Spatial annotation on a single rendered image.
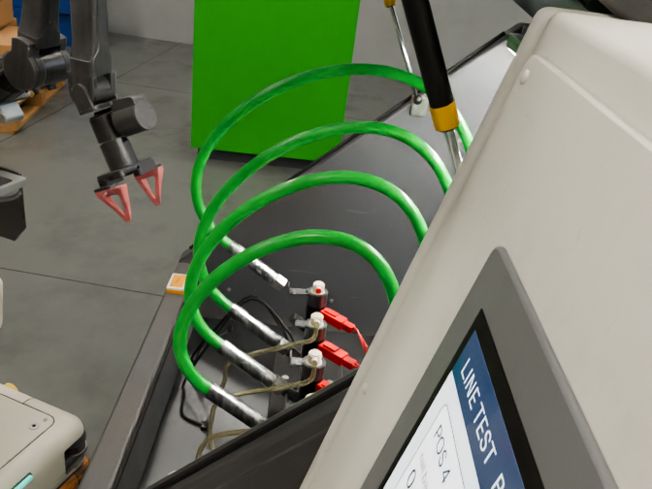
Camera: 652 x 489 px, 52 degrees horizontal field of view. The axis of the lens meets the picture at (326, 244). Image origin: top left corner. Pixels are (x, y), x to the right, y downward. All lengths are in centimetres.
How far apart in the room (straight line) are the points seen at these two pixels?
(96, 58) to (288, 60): 292
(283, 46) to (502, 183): 381
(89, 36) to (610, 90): 110
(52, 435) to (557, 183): 173
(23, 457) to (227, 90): 286
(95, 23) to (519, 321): 112
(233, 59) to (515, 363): 397
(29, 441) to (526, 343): 172
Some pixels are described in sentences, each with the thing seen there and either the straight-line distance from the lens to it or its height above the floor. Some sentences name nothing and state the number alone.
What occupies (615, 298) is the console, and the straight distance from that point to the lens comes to 26.
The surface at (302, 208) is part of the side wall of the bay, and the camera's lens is 123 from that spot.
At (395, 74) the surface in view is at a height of 142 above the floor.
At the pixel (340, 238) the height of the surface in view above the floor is 131.
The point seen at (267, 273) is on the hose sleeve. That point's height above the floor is 113.
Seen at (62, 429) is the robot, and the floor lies 27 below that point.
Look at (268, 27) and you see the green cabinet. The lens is 417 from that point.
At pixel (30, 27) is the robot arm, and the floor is 131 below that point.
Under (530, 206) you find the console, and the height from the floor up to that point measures 147.
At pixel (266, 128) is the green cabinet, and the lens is 431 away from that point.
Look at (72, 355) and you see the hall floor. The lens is 267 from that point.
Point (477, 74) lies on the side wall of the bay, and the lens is 117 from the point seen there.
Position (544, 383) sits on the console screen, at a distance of 28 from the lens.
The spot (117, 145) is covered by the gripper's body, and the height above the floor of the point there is 113.
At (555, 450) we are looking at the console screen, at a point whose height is 143.
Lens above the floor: 159
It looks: 27 degrees down
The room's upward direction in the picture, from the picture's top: 8 degrees clockwise
